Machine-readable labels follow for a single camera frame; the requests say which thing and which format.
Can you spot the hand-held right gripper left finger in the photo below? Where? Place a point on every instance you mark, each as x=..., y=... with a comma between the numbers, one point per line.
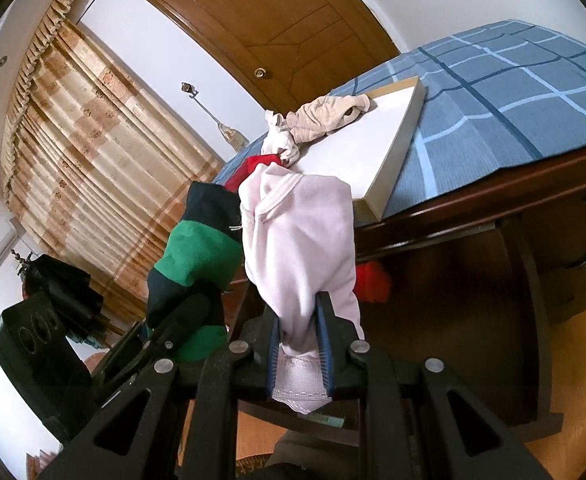
x=274, y=355

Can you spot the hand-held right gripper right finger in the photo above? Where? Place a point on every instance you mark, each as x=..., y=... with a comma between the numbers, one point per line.
x=325, y=355

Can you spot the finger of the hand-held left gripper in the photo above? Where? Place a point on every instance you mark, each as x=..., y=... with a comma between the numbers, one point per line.
x=183, y=320

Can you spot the green and black sock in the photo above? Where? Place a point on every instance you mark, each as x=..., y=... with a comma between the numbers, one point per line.
x=198, y=250

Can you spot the pale pink underwear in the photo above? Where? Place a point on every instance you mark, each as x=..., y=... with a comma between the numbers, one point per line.
x=298, y=240

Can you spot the dark wooden desk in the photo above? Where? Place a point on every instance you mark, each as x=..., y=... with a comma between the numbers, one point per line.
x=448, y=310

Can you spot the white grey underwear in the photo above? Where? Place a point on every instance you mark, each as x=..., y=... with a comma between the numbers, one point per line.
x=279, y=142

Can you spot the cream dotted underwear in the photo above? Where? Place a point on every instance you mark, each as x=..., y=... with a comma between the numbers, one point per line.
x=318, y=117

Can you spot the beige patterned curtain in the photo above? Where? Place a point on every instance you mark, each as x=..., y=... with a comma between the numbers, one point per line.
x=98, y=160

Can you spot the slim metal stand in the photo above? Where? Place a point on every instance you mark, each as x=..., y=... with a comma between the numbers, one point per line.
x=230, y=135

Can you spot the white flat board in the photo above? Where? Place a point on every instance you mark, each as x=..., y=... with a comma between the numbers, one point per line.
x=373, y=145

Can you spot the round metal door knob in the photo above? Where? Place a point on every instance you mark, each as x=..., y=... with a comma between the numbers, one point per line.
x=260, y=72

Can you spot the wooden side drawers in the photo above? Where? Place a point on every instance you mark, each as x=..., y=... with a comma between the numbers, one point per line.
x=573, y=240

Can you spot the blue plaid bedsheet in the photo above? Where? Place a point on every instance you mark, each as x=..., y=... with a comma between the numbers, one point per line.
x=498, y=85

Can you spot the brown wooden door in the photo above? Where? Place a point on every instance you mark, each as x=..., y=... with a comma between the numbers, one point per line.
x=273, y=10

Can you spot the dark wooden bed frame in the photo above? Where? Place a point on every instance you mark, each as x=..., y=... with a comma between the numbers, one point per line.
x=448, y=210

